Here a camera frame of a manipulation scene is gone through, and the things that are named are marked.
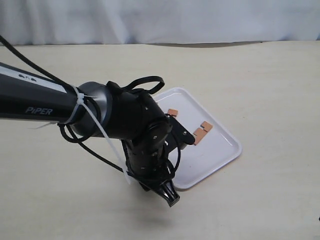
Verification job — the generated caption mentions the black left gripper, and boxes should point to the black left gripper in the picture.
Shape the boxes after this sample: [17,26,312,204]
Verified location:
[121,134,180,207]

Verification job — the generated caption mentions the small orange block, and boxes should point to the small orange block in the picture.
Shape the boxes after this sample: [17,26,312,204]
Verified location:
[193,121,213,146]
[167,108,179,119]

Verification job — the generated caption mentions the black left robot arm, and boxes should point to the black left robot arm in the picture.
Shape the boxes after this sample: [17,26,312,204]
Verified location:
[0,63,180,206]

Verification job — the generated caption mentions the white plastic tray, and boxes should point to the white plastic tray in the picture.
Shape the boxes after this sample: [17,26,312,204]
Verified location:
[154,87,243,191]

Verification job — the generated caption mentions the white zip tie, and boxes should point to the white zip tie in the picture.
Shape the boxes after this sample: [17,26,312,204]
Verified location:
[27,86,132,186]

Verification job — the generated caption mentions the white backdrop curtain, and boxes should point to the white backdrop curtain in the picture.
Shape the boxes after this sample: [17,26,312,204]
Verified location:
[0,0,320,45]

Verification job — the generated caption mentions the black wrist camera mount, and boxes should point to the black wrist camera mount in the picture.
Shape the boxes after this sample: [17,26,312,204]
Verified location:
[165,113,195,153]

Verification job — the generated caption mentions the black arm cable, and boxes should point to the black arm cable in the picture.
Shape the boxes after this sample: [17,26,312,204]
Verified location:
[0,34,181,183]

